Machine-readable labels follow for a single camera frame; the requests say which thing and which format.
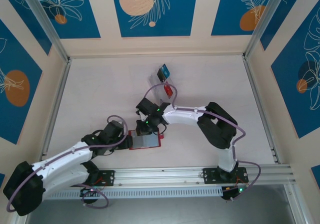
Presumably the red card holder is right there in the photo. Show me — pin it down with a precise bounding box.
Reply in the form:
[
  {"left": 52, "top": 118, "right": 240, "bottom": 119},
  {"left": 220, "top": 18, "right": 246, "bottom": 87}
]
[{"left": 127, "top": 130, "right": 165, "bottom": 151}]

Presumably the red credit card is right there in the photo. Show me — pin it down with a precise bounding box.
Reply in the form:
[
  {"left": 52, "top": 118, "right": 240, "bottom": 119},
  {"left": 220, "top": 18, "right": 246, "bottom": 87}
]
[{"left": 163, "top": 83, "right": 174, "bottom": 99}]

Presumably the black credit card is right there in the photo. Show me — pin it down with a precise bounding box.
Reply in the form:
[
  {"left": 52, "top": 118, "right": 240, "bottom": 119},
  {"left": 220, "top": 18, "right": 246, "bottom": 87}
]
[{"left": 156, "top": 68, "right": 169, "bottom": 82}]

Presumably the blue credit card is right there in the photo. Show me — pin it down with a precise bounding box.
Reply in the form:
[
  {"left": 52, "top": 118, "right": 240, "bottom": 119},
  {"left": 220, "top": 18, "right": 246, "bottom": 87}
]
[{"left": 159, "top": 63, "right": 172, "bottom": 76}]

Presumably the clear acrylic card stand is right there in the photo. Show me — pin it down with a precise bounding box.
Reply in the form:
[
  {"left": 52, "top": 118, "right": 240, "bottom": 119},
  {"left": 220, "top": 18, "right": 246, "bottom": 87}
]
[{"left": 148, "top": 70, "right": 180, "bottom": 105}]

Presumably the black left controller board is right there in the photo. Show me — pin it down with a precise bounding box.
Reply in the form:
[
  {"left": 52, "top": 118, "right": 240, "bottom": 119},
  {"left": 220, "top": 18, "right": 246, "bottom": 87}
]
[{"left": 79, "top": 186, "right": 101, "bottom": 205}]

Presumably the black controller board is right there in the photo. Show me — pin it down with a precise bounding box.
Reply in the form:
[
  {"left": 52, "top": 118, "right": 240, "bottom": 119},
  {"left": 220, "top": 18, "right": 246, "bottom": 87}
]
[
  {"left": 79, "top": 186, "right": 101, "bottom": 205},
  {"left": 221, "top": 186, "right": 247, "bottom": 201}
]

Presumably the black right controller board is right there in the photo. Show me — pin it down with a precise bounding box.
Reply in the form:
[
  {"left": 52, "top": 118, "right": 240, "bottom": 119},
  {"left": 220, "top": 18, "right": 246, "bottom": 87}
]
[{"left": 221, "top": 186, "right": 247, "bottom": 201}]

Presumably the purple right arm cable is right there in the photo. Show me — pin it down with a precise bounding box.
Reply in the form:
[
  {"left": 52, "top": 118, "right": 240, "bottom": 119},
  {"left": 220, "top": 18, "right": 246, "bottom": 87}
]
[{"left": 144, "top": 83, "right": 262, "bottom": 201}]

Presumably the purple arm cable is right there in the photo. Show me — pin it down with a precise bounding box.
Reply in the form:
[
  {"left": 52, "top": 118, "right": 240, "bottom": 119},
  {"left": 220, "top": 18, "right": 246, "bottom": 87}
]
[
  {"left": 6, "top": 115, "right": 127, "bottom": 209},
  {"left": 144, "top": 83, "right": 262, "bottom": 201}
]

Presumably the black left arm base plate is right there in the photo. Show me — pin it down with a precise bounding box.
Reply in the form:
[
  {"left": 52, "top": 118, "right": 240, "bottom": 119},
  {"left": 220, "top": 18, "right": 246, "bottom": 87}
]
[{"left": 91, "top": 170, "right": 116, "bottom": 187}]

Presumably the aluminium mounting rail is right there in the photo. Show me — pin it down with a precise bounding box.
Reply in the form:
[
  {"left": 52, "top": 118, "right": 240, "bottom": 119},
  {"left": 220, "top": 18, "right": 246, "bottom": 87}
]
[{"left": 44, "top": 165, "right": 297, "bottom": 190}]

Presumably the grey slotted cable duct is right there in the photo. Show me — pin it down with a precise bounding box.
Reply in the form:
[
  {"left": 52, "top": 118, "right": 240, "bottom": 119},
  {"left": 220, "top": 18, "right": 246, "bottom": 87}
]
[{"left": 44, "top": 186, "right": 223, "bottom": 200}]

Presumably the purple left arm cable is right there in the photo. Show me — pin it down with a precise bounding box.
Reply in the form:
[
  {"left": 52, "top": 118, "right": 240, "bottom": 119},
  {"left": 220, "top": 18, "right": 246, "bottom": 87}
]
[{"left": 6, "top": 115, "right": 127, "bottom": 209}]

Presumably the aluminium side rail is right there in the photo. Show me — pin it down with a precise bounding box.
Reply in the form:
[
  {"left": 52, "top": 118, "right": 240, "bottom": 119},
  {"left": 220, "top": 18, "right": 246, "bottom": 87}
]
[
  {"left": 241, "top": 55, "right": 283, "bottom": 165},
  {"left": 38, "top": 58, "right": 73, "bottom": 159}
]

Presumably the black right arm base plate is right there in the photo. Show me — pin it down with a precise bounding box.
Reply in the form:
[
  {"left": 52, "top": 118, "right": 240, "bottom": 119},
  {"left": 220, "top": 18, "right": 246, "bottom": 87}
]
[{"left": 203, "top": 167, "right": 250, "bottom": 184}]

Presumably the blue floral wall panel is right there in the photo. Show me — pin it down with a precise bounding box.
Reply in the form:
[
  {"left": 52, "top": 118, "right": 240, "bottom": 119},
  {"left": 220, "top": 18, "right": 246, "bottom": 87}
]
[
  {"left": 0, "top": 18, "right": 43, "bottom": 145},
  {"left": 32, "top": 0, "right": 101, "bottom": 40},
  {"left": 270, "top": 0, "right": 320, "bottom": 139},
  {"left": 110, "top": 0, "right": 200, "bottom": 38},
  {"left": 210, "top": 0, "right": 277, "bottom": 37},
  {"left": 259, "top": 0, "right": 320, "bottom": 51},
  {"left": 0, "top": 0, "right": 53, "bottom": 56}
]

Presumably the aluminium frame post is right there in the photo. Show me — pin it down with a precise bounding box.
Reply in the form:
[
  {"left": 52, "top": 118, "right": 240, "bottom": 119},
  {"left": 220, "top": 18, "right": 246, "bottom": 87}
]
[
  {"left": 243, "top": 0, "right": 310, "bottom": 59},
  {"left": 18, "top": 0, "right": 71, "bottom": 62}
]

